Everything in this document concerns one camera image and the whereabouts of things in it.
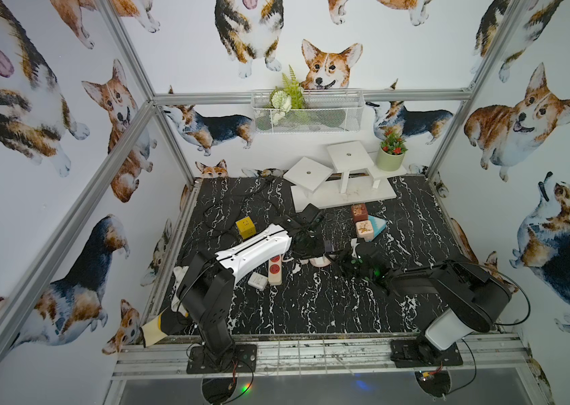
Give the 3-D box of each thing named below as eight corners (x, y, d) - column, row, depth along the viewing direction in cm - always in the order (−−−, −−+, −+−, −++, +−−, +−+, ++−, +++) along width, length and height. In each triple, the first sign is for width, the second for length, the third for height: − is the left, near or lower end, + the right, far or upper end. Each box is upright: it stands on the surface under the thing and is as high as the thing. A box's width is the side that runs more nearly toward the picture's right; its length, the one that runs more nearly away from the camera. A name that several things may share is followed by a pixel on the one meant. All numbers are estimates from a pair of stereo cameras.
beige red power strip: (267, 285, 90) (266, 282, 88) (269, 259, 97) (269, 255, 94) (281, 285, 90) (281, 282, 88) (283, 259, 97) (282, 255, 94)
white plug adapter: (247, 284, 90) (246, 281, 88) (254, 273, 93) (253, 270, 91) (262, 291, 89) (261, 288, 87) (268, 280, 91) (267, 277, 89)
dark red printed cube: (350, 227, 105) (353, 214, 98) (349, 216, 109) (352, 203, 102) (364, 227, 105) (368, 214, 98) (362, 216, 109) (366, 203, 102)
